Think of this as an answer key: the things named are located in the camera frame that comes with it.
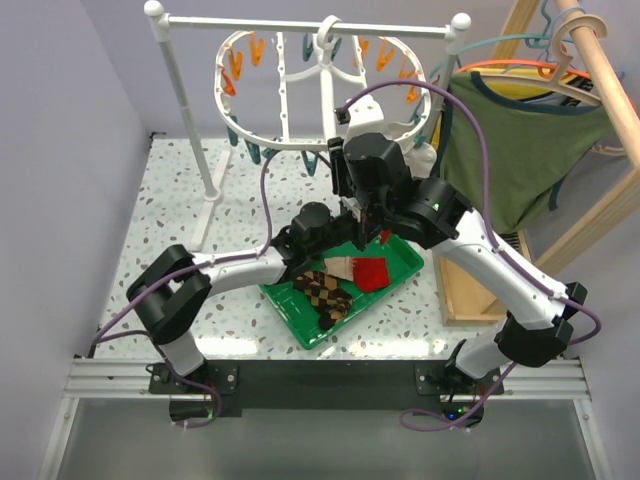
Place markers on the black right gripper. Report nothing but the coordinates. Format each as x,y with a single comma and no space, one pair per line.
337,167

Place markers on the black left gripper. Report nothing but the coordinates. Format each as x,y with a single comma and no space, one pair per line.
358,241

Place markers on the white striped sock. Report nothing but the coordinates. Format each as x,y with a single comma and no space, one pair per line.
419,155

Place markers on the red christmas sock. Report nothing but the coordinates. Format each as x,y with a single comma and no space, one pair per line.
384,237
369,274

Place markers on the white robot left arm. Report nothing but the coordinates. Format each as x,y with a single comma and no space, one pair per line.
169,294

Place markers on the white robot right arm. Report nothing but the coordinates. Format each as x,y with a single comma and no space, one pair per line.
536,327

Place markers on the orange clothes hanger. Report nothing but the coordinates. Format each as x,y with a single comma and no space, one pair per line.
544,69

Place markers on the beige wooden clothes hanger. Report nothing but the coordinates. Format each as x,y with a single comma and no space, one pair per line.
554,82

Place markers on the teal clothes hanger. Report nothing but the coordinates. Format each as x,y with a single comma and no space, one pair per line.
515,31

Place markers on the green plastic tray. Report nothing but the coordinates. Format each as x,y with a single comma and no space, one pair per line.
300,317

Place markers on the wooden clothes rack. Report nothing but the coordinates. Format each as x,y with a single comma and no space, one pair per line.
613,98

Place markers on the green t-shirt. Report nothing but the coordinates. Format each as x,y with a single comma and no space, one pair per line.
531,148

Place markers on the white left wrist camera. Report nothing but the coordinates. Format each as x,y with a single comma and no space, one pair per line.
352,206

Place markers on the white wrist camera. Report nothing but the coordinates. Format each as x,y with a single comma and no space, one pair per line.
364,116
352,206

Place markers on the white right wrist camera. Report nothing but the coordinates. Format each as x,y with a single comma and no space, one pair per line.
364,116

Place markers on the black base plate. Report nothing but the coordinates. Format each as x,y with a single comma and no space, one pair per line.
228,388

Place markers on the aluminium rail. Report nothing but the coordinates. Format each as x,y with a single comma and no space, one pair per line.
128,379

